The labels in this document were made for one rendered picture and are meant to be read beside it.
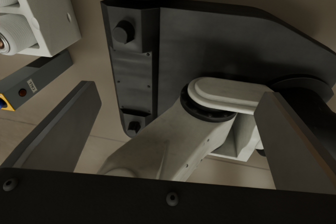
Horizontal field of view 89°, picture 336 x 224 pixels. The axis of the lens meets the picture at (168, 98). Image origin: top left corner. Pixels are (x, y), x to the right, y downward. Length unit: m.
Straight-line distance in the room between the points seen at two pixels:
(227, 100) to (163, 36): 0.24
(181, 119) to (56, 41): 0.50
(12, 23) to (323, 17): 0.89
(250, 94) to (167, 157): 0.23
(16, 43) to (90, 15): 0.26
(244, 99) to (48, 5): 0.62
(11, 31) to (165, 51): 0.42
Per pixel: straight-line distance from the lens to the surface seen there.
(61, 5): 0.74
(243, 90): 0.43
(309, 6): 0.70
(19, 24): 0.67
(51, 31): 0.69
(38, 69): 0.77
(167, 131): 0.35
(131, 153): 0.29
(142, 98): 0.59
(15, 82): 0.74
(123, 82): 0.57
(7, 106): 0.74
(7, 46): 0.65
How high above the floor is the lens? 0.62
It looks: 50 degrees down
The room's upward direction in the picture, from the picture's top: 164 degrees counter-clockwise
